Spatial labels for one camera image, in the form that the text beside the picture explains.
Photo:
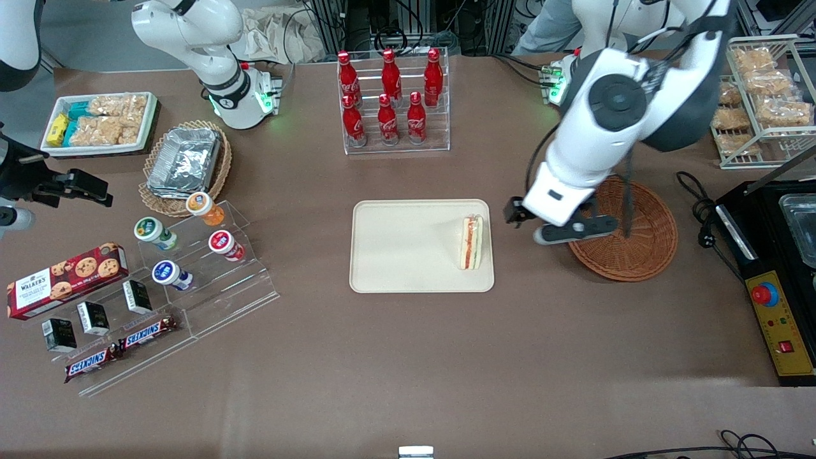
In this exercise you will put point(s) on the right arm gripper black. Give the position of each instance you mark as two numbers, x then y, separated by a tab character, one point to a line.
19	173

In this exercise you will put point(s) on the triangle sandwich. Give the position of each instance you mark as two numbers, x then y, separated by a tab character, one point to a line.
472	242

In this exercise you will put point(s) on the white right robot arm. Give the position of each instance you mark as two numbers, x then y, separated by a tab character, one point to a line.
191	32

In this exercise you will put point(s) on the round brown wicker basket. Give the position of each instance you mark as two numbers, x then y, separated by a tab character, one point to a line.
650	245

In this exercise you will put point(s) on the white rectangular snack tray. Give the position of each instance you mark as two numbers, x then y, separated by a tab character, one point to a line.
150	118

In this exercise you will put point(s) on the beige plastic tray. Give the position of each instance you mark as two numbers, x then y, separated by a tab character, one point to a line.
395	248

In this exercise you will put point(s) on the oval light wicker basket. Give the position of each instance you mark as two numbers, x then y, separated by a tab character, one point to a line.
220	172

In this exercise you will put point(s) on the teal snack packet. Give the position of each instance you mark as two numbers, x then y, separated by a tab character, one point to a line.
78	110
70	134

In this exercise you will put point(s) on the clear bag rice crackers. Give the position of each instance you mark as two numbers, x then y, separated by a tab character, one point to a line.
118	105
102	131

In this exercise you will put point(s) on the yellow snack packet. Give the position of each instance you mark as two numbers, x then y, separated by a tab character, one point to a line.
57	129

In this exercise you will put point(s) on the green lid yogurt cup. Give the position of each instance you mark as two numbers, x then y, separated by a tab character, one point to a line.
152	231

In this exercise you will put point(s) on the red Walkers cookie box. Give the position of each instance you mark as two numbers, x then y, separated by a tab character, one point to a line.
64	280

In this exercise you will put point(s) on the aluminium foil container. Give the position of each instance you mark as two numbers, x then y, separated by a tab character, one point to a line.
185	162

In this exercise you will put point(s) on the clear acrylic bottle rack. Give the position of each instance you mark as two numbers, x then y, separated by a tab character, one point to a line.
440	127

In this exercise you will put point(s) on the blue lid yogurt cup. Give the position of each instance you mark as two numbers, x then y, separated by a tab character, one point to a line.
167	274

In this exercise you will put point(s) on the orange lid yogurt cup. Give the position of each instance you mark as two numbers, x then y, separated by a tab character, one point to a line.
203	207

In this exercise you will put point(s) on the small black carton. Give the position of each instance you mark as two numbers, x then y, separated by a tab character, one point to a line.
137	296
93	317
59	335

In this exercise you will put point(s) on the red cola bottle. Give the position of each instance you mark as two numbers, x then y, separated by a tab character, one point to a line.
354	124
433	80
387	124
416	121
391	76
348	80

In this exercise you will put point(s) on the red lid yogurt cup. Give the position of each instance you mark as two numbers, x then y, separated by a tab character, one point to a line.
223	244

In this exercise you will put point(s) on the Snickers chocolate bar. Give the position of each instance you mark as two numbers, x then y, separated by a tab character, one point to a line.
91	363
148	333

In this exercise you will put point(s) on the bagged fried snack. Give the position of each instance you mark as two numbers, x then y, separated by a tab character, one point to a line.
739	145
731	94
784	113
731	119
753	59
768	83

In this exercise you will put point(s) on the clear acrylic stepped display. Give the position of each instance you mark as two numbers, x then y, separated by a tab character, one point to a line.
217	299

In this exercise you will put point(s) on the black appliance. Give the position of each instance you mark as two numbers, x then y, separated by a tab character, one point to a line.
762	229

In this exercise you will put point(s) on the person in jeans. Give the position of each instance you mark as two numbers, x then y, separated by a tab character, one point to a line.
548	29

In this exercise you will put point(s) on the red emergency stop button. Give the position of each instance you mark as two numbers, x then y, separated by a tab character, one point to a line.
764	294

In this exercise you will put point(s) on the clear plastic container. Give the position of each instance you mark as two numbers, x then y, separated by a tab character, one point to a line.
800	229

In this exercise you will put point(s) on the yellow control panel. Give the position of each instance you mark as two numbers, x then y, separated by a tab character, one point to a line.
787	331

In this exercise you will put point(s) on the crumpled beige cloth bag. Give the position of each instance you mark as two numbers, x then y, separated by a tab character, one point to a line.
280	35

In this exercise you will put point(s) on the small silver white object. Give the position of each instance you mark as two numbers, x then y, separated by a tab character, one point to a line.
415	452

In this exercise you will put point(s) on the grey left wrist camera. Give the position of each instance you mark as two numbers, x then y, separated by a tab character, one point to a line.
574	231

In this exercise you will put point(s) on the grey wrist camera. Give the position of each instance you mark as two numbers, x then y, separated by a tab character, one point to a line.
16	218
574	231

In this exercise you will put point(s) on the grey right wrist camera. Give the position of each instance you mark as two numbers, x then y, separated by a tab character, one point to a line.
16	218

